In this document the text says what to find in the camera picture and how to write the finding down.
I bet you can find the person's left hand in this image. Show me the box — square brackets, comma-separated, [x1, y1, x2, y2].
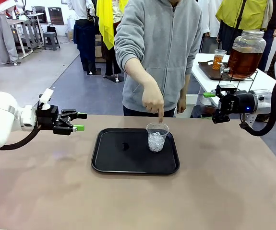
[176, 94, 187, 115]

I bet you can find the white side table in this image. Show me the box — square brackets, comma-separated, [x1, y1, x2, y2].
[191, 53, 276, 101]

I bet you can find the white open box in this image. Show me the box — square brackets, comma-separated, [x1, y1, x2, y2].
[185, 93, 202, 113]

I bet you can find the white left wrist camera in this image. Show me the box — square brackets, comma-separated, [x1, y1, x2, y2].
[38, 88, 55, 111]

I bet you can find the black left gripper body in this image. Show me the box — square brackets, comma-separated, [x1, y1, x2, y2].
[36, 104, 61, 131]

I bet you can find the person's right forearm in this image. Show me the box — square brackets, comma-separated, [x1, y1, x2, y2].
[124, 57, 157, 89]

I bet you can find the mannequin in navy trousers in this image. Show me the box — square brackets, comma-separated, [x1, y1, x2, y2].
[68, 0, 97, 75]

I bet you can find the clear plastic iced cup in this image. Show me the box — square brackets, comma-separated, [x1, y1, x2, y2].
[146, 122, 170, 152]
[214, 49, 227, 71]

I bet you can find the person's left forearm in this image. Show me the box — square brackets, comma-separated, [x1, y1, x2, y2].
[180, 71, 192, 98]

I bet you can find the yellow draped cloth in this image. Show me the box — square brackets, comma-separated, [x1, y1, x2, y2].
[96, 0, 129, 50]

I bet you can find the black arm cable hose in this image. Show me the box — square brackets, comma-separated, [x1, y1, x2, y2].
[0, 126, 40, 151]
[239, 70, 276, 137]

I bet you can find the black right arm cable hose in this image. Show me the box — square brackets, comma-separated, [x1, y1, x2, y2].
[239, 70, 276, 137]

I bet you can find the black wire dispenser stand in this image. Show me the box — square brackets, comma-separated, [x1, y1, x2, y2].
[217, 69, 258, 93]

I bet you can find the person in grey trousers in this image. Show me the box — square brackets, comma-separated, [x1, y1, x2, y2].
[0, 0, 21, 65]

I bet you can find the glass tea dispenser jar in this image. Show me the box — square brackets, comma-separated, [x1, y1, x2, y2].
[218, 30, 267, 80]

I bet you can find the dark tray with handles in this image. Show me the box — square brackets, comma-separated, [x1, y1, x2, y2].
[197, 61, 239, 81]

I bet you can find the person's right hand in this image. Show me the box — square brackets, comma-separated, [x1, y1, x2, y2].
[141, 81, 165, 124]

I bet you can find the person in yellow-green jacket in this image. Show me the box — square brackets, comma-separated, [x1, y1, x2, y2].
[216, 0, 274, 53]

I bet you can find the grey plastic stool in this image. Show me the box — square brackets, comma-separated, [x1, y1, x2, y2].
[43, 32, 61, 51]

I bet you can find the black plastic serving tray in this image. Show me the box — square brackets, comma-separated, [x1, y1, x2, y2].
[91, 127, 180, 175]

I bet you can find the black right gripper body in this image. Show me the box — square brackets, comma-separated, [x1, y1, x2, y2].
[218, 92, 256, 113]

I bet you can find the person in grey hoodie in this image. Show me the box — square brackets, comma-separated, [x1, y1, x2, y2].
[113, 0, 203, 118]

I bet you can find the metal frame desk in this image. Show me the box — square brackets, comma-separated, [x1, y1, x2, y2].
[7, 12, 45, 58]

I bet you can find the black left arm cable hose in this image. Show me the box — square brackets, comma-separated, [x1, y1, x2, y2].
[0, 126, 40, 151]

